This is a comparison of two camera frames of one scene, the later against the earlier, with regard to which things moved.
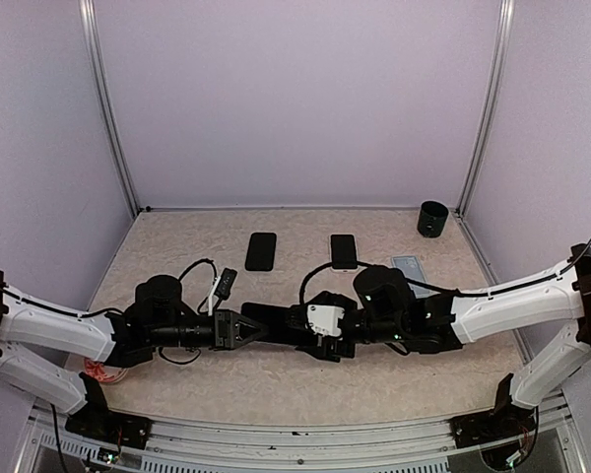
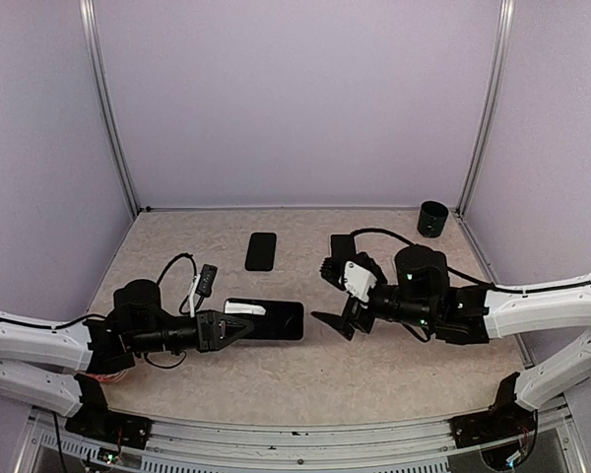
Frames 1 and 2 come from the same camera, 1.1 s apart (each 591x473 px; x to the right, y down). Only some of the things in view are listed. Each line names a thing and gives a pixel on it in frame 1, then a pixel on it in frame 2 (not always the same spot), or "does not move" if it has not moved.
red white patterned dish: [102, 372] does not move
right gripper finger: [330, 349] -> [355, 315]
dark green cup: [431, 218] does not move
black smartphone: [261, 252] does not move
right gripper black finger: [325, 299] -> [332, 268]
